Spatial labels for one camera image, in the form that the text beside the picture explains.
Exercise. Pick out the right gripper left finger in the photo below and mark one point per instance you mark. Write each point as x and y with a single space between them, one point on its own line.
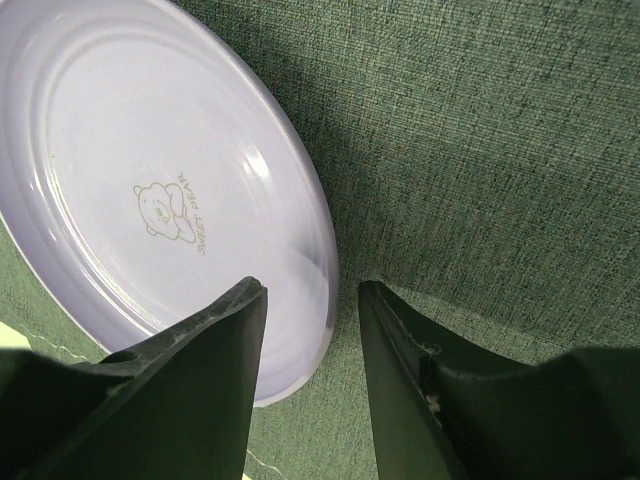
177 405

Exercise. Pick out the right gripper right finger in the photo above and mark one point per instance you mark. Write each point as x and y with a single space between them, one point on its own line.
442 407

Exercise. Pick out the purple plate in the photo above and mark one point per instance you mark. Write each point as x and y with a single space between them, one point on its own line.
145 169

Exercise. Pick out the grey cloth napkin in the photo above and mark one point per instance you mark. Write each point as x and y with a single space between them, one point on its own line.
481 158

